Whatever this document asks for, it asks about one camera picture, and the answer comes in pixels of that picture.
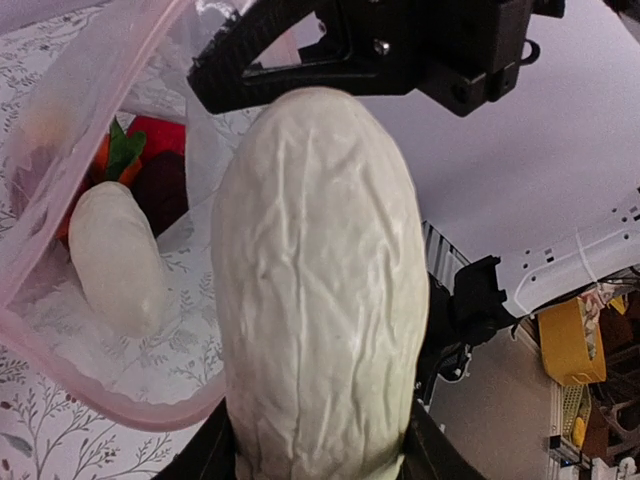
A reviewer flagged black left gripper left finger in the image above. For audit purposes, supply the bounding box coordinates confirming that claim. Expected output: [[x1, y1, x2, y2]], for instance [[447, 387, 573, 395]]
[[159, 402, 236, 480]]

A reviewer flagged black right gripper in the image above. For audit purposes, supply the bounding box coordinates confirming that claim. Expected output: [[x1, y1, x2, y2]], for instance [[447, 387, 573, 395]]
[[319, 1, 565, 117]]

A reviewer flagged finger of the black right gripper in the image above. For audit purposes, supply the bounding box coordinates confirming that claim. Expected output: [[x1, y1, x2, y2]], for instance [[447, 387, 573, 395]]
[[187, 1, 415, 114]]

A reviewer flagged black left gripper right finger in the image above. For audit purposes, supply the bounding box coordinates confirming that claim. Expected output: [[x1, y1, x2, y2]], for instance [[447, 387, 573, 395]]
[[397, 399, 485, 480]]

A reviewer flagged red toy fruit front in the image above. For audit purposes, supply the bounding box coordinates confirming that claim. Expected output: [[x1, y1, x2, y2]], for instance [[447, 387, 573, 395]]
[[127, 116, 186, 164]]

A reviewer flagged dark purple toy fruit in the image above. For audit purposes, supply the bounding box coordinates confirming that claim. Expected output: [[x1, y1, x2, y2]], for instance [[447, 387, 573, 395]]
[[131, 151, 189, 238]]

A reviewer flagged orange toy fruit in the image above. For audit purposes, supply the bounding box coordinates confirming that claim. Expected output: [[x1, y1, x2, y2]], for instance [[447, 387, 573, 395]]
[[55, 133, 147, 245]]

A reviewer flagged clear zip top bag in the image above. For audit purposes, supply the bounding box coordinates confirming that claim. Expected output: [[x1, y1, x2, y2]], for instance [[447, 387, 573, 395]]
[[1, 1, 255, 431]]

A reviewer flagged white toy vegetable front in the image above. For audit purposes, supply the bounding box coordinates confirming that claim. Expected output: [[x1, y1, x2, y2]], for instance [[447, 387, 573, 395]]
[[68, 181, 170, 338]]

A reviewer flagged white toy vegetable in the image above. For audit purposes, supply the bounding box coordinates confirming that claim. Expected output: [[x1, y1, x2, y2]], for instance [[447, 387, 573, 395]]
[[211, 88, 429, 479], [68, 181, 170, 338]]

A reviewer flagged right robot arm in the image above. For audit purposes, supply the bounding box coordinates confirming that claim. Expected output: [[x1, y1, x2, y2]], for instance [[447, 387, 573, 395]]
[[188, 1, 639, 386]]

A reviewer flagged floral patterned table mat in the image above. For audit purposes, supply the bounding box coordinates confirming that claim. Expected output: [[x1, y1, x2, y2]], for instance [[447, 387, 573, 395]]
[[1, 1, 254, 479]]

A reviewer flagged yellow box in background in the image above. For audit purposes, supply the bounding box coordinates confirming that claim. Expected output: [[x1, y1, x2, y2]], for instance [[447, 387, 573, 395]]
[[537, 298, 607, 386]]

